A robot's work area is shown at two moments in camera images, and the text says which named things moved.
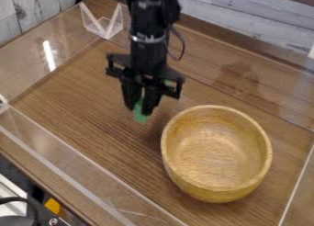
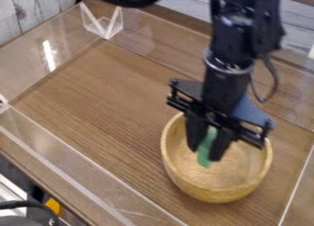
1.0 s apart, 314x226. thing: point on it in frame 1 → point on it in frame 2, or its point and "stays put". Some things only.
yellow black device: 49,211 stays put
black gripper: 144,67 → 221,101
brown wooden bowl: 216,151 stays put
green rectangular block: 140,116 → 203,149
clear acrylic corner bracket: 104,27 stays put
